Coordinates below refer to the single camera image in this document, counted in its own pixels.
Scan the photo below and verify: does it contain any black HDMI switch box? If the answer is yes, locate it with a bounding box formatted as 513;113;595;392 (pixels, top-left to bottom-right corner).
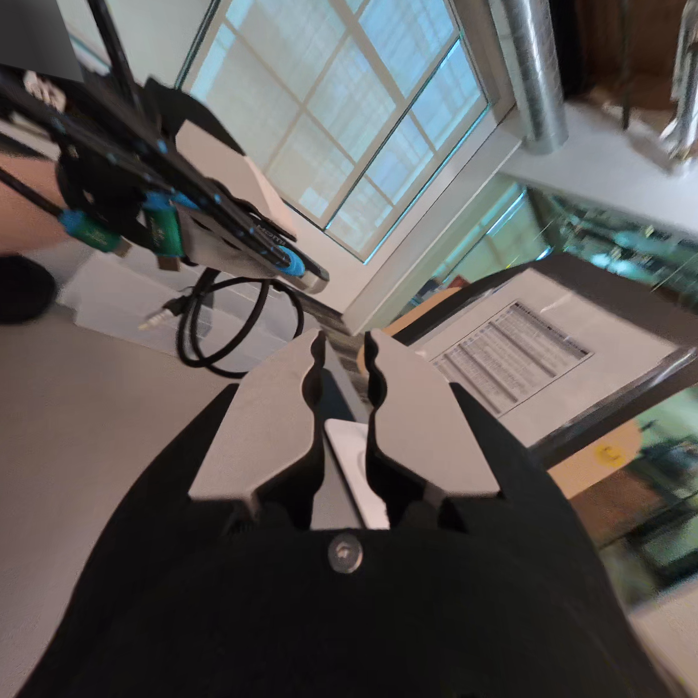
139;207;330;378

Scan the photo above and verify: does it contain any large gridded window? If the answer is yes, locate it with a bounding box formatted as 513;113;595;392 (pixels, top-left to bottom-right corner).
177;0;494;265

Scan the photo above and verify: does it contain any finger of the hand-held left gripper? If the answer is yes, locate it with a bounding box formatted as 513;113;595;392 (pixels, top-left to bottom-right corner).
176;120;300;241
180;210;330;296

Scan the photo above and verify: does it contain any black braided HDMI cable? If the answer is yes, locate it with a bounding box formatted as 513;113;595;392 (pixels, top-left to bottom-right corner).
141;192;184;272

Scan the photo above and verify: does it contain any black metal pole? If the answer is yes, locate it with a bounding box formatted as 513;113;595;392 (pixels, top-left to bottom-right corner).
86;0;140;107

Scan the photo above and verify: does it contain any black sign board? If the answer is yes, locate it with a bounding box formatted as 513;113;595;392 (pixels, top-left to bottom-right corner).
382;252;698;472

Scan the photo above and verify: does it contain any green-blue HDMI plug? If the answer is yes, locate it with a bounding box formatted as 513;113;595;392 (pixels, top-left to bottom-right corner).
0;166;133;258
49;117;306;276

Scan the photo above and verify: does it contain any person's left forearm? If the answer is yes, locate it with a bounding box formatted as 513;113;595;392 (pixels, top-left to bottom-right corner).
0;153;72;257

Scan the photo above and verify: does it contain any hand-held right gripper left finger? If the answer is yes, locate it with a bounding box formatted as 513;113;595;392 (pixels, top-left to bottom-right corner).
187;329;328;504

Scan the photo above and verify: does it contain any printed instruction sheet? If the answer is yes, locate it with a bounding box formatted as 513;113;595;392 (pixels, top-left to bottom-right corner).
430;299;594;420

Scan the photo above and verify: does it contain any white stand base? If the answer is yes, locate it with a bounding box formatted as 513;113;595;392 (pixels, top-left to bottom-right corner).
323;417;392;531

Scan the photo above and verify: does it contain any clear plastic storage bin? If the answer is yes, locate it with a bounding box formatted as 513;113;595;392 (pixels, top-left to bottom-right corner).
57;240;355;377

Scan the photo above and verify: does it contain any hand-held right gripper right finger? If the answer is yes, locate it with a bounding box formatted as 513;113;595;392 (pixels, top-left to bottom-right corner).
364;329;501;501

